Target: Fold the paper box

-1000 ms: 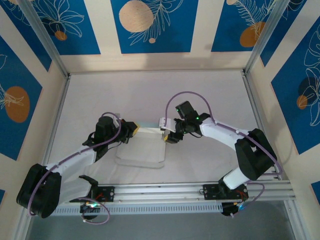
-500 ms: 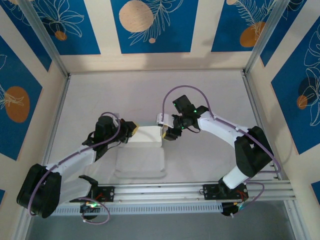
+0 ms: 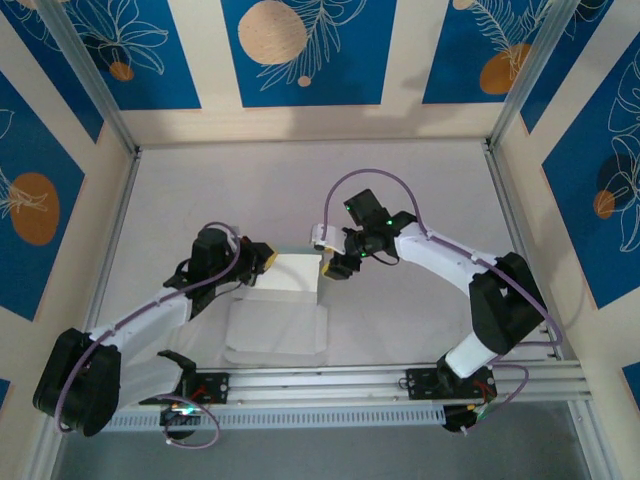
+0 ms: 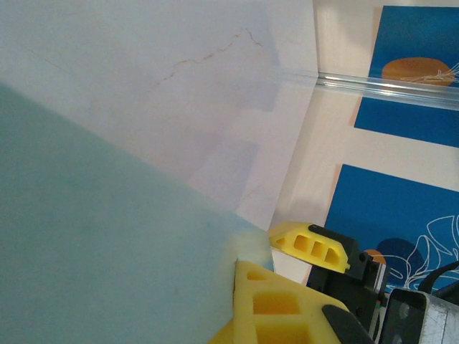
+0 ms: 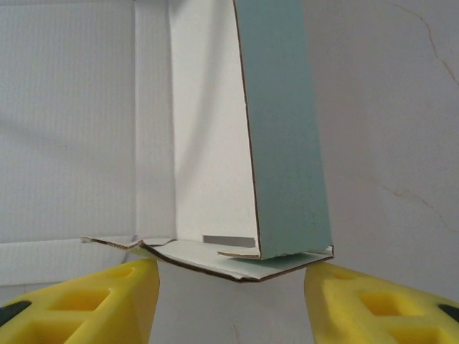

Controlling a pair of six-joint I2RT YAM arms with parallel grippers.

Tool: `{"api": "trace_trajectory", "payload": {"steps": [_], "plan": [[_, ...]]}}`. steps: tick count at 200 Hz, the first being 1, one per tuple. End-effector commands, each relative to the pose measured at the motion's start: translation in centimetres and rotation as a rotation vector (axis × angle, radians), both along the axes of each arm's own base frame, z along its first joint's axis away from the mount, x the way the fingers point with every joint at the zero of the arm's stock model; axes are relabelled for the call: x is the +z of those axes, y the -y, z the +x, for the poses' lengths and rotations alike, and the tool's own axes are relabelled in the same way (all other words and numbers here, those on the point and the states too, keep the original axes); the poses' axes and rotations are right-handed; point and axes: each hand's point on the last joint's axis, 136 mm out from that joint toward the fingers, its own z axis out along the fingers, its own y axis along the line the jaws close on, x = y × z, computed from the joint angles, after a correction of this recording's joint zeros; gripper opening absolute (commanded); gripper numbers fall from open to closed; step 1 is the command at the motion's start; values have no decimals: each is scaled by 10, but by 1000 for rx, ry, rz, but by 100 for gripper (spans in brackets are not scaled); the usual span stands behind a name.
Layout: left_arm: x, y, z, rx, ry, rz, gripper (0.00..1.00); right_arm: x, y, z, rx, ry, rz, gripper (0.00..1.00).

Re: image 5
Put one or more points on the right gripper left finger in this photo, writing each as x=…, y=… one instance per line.
x=71, y=315

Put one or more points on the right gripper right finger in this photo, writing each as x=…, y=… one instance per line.
x=380, y=315

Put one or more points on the white and teal paper box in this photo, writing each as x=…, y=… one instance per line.
x=287, y=143

